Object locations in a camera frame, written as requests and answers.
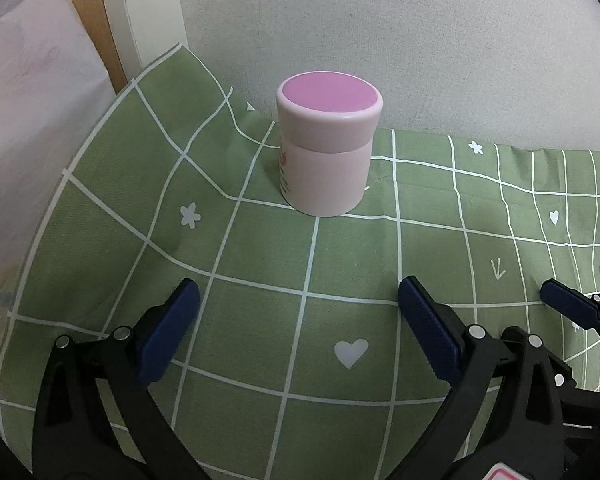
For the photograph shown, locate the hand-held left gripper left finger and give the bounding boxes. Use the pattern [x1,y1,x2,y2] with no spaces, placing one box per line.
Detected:
[32,278,203,480]

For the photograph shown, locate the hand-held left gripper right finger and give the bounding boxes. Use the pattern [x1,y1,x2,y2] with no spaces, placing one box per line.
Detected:
[380,276,576,480]

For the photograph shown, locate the pink jar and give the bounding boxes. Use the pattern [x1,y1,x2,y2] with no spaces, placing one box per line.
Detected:
[275,71,384,218]

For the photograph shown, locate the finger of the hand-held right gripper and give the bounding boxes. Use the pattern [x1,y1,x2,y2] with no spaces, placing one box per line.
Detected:
[552,366,600,428]
[540,280,600,333]

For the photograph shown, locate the white plastic bag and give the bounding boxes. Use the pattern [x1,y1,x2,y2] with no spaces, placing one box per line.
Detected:
[0,0,116,401]

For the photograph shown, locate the green checked tablecloth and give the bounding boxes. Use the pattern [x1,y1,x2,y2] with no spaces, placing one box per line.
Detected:
[0,45,600,480]

